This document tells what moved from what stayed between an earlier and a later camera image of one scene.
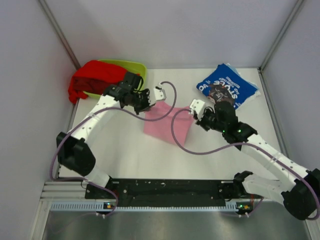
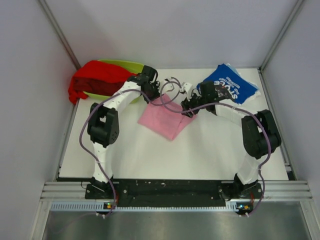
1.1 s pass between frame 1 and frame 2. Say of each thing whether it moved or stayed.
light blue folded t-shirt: stayed
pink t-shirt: moved
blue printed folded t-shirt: stayed
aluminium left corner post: stayed
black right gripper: moved
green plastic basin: stayed
